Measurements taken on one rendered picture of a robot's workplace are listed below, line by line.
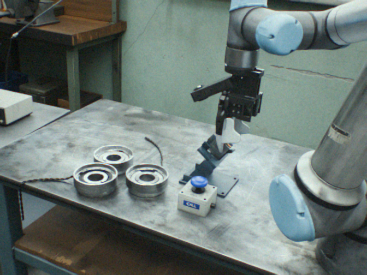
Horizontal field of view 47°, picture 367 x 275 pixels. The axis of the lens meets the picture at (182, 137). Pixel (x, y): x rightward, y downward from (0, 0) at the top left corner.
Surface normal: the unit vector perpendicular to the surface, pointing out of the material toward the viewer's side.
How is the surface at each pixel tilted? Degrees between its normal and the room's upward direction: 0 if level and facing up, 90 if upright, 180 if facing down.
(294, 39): 90
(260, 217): 0
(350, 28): 111
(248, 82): 90
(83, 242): 0
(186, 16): 90
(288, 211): 97
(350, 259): 72
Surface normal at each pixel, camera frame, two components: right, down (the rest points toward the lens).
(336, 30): -0.85, 0.44
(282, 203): -0.95, 0.19
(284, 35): 0.35, 0.42
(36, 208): 0.07, -0.90
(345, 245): -0.69, -0.04
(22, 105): 0.93, 0.21
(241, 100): -0.46, 0.35
